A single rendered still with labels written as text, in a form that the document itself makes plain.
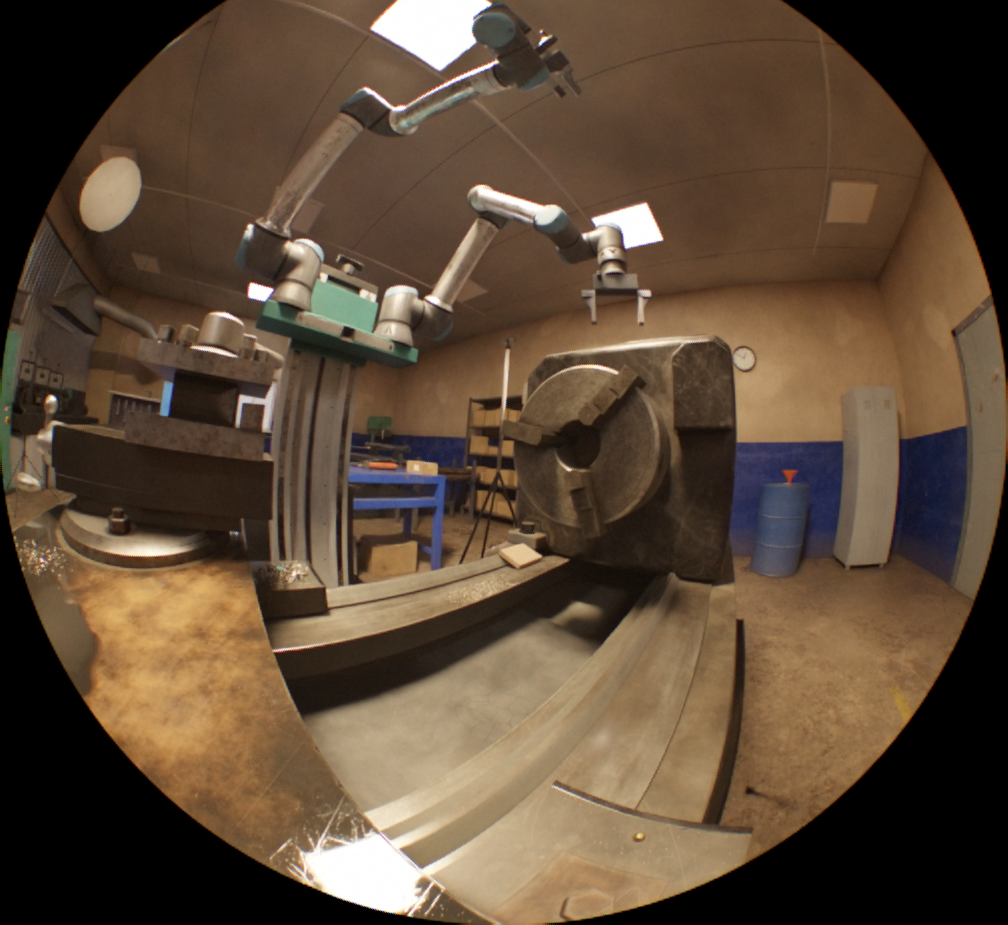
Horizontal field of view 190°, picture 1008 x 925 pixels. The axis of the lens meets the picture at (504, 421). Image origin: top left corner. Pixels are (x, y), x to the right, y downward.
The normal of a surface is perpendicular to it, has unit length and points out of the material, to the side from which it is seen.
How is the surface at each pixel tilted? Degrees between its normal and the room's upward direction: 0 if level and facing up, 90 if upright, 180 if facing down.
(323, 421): 90
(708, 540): 90
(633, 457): 90
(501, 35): 175
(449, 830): 48
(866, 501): 90
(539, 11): 180
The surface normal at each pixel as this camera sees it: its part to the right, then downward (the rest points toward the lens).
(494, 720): -0.06, -1.00
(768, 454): -0.65, -0.14
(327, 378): 0.80, 0.00
